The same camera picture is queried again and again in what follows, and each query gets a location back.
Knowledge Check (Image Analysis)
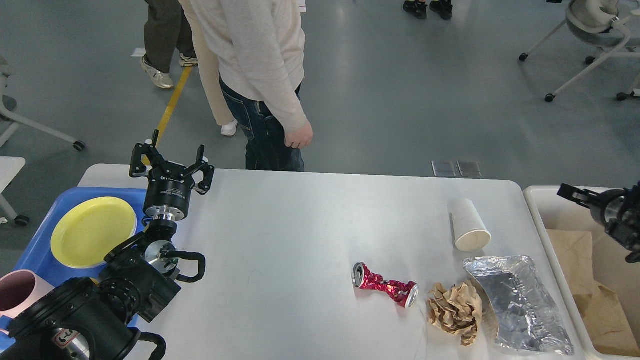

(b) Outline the brown paper bag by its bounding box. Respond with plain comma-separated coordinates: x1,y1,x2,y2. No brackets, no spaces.
546,228,595,297

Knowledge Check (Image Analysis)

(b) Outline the crushed red soda can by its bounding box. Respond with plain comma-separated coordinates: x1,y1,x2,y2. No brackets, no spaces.
351,262,419,309

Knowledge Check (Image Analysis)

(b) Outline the white paper cup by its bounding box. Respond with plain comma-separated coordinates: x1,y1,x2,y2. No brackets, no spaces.
449,198,492,252

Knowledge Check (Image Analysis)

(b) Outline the person in beige sweater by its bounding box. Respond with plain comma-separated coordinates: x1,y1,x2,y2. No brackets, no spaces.
182,0,314,173

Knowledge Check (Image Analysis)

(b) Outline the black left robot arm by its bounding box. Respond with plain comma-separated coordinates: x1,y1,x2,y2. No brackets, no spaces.
1,130,215,360

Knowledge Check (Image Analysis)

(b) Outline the yellow plastic plate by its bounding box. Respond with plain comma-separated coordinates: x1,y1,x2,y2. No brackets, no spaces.
50,196,138,269

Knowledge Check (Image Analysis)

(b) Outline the brown paper ball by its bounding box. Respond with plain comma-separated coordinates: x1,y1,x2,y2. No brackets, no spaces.
426,279,483,347

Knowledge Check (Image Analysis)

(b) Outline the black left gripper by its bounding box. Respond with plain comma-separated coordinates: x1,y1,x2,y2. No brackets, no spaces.
129,129,215,221

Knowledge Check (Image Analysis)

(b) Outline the silver foil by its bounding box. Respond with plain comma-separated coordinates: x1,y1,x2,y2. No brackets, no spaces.
462,255,575,356

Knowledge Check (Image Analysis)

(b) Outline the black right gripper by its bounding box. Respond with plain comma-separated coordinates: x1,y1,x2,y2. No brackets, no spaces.
557,183,626,227

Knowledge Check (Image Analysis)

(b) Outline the white office chair right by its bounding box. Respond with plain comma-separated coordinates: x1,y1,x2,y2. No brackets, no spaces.
519,0,640,103

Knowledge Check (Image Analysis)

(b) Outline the white plastic bin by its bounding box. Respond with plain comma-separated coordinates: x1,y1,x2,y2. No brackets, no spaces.
524,186,640,360

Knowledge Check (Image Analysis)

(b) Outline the white side table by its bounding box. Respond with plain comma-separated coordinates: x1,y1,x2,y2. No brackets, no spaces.
0,156,30,227

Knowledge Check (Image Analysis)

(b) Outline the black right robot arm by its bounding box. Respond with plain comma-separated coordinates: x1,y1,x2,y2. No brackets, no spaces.
557,183,640,264

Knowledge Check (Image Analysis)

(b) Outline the brown paper in bin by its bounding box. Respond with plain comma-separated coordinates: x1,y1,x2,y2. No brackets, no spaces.
573,281,640,358

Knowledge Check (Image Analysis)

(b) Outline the person with black sneakers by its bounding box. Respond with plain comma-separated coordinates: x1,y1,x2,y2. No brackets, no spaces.
402,0,453,21

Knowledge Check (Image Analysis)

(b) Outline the blue plastic tray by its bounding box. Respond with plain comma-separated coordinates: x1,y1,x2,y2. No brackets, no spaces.
0,186,151,351

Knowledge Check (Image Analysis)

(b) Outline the pink ribbed mug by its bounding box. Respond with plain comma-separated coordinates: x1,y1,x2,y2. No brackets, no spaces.
0,269,55,319

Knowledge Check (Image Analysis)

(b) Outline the person in khaki trousers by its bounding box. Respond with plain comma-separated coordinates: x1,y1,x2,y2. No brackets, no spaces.
182,1,238,137

